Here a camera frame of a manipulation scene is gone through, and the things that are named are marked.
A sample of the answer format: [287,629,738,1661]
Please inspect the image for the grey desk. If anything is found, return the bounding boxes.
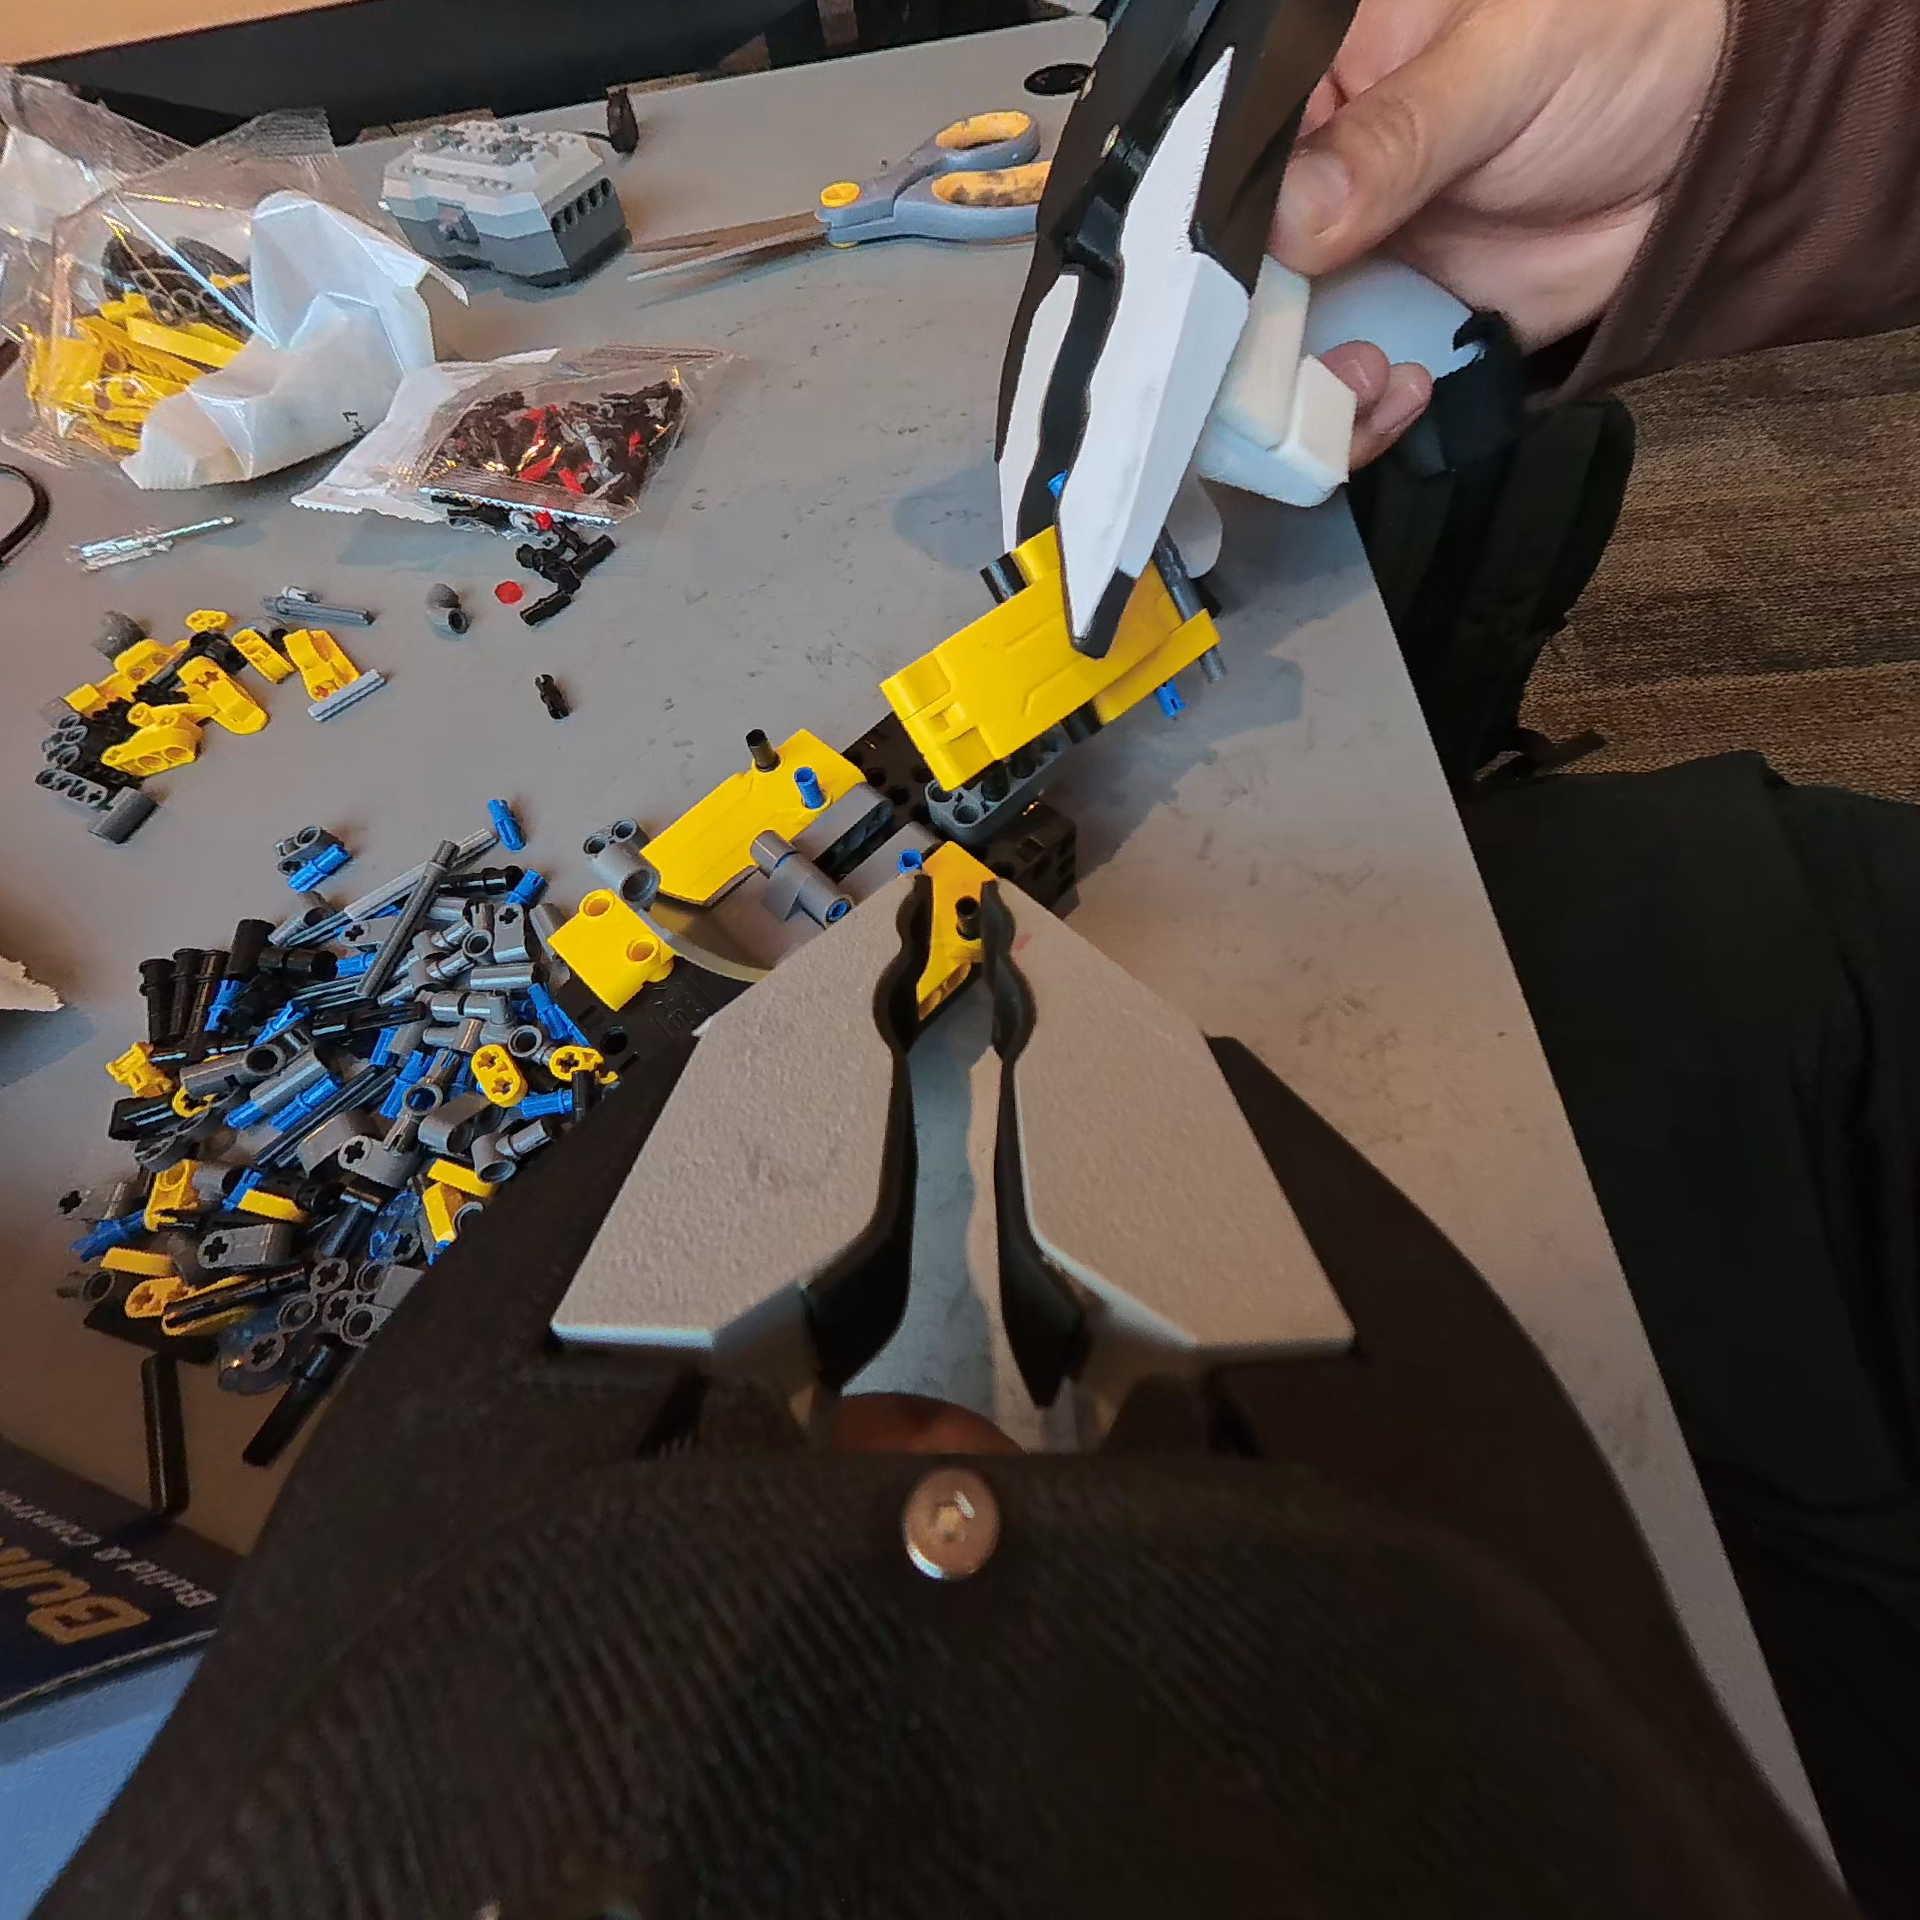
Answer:
[0,15,1853,1878]

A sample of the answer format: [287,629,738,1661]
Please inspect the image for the person's right hand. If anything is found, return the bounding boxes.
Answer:
[1269,0,1729,475]

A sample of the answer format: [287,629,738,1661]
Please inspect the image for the white crumpled plastic bag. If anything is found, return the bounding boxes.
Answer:
[117,187,471,497]

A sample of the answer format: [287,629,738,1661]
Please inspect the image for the clear bag of yellow parts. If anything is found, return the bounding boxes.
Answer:
[0,66,342,462]

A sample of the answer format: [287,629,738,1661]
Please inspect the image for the wood-edged grey table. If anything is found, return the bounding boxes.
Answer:
[0,0,512,70]

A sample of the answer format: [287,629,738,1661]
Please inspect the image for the pile of yellow beams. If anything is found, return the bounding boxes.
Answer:
[35,607,395,845]

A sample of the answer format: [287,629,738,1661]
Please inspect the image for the yellow panel piece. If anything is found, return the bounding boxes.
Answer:
[879,522,1226,772]

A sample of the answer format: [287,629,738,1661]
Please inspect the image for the long black beam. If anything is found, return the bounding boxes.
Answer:
[138,1355,194,1521]

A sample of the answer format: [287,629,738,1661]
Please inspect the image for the person's right forearm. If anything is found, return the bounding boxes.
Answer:
[1514,0,1920,404]

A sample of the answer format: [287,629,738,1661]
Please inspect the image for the pile of small connector pins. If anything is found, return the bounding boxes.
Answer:
[55,816,636,1469]

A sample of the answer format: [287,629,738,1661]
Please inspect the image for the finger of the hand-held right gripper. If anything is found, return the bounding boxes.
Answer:
[1049,42,1262,662]
[993,252,1112,546]

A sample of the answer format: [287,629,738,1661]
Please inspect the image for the black backpack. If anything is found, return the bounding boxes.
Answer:
[1350,337,1640,791]

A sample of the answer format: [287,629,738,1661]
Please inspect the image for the grey battery box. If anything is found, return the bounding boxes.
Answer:
[376,122,633,293]

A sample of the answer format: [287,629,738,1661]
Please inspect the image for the yellow black brick assembly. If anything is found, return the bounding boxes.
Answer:
[546,721,1086,1012]

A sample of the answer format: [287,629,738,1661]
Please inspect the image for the grey yellow scissors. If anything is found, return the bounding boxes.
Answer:
[624,107,1054,287]

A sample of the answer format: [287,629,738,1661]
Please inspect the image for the blue cardboard kit box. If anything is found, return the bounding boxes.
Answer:
[0,1437,235,1717]

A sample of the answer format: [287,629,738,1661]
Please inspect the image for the person's black pants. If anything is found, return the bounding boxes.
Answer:
[1462,746,1920,1920]

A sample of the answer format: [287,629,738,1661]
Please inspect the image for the clear bag of black red parts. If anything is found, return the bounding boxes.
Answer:
[289,343,741,529]

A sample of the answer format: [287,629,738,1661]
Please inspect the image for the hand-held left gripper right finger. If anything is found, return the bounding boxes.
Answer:
[979,882,1355,1409]

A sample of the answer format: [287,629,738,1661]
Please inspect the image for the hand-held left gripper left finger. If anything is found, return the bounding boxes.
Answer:
[547,879,920,1393]

